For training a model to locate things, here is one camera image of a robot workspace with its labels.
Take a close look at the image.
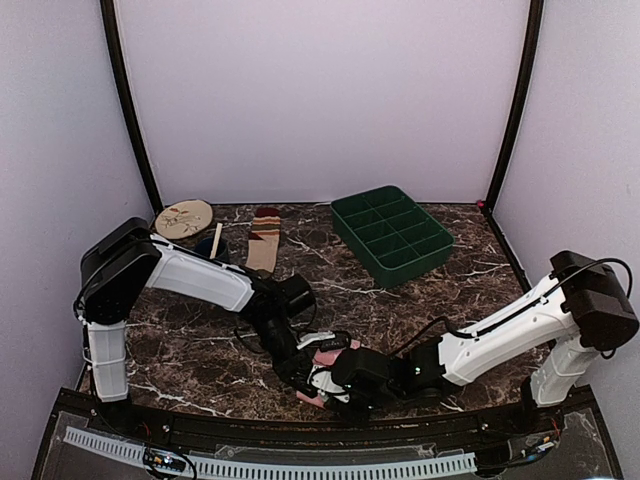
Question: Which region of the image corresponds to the pink patterned sock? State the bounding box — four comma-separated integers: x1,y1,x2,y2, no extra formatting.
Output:
296,348,350,409

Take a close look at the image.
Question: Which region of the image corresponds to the green compartment tray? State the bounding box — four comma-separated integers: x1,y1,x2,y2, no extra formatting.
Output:
330,185,455,289

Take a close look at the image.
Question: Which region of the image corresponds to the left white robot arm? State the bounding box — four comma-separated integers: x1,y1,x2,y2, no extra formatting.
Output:
73,217,317,436

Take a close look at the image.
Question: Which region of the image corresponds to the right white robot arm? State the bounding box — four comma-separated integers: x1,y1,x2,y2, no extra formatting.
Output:
326,250,639,434

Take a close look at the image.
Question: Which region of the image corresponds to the beige striped sock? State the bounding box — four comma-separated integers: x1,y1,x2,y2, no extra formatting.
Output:
245,207,281,274

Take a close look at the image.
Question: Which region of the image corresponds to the dark blue mug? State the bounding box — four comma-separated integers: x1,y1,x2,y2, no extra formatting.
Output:
194,237,230,263

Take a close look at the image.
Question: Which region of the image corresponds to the wooden stick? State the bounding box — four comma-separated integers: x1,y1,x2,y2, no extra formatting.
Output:
209,222,223,260

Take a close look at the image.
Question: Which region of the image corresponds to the round beige embroidered coaster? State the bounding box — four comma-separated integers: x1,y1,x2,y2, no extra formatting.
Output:
154,200,213,240

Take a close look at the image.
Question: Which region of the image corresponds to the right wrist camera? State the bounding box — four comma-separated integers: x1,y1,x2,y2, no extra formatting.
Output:
331,348,390,396

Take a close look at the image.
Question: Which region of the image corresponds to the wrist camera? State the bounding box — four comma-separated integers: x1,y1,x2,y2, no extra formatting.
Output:
331,348,390,396
278,274,316,318

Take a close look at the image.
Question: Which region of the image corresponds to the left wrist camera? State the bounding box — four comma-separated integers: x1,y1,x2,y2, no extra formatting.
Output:
278,274,316,318

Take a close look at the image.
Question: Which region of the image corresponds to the black front rail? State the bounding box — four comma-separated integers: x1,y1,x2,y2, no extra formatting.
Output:
79,397,564,451

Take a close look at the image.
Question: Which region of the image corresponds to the white slotted cable duct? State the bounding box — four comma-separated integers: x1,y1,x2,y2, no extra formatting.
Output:
62,427,477,479

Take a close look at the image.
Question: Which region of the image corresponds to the left black frame post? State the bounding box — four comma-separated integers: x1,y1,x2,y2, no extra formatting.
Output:
99,0,164,214

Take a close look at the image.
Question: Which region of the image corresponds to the black frame post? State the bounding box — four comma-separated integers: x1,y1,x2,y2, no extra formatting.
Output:
99,0,164,214
485,0,545,211

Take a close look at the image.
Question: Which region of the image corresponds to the right black frame post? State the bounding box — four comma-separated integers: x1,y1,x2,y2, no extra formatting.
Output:
485,0,545,211

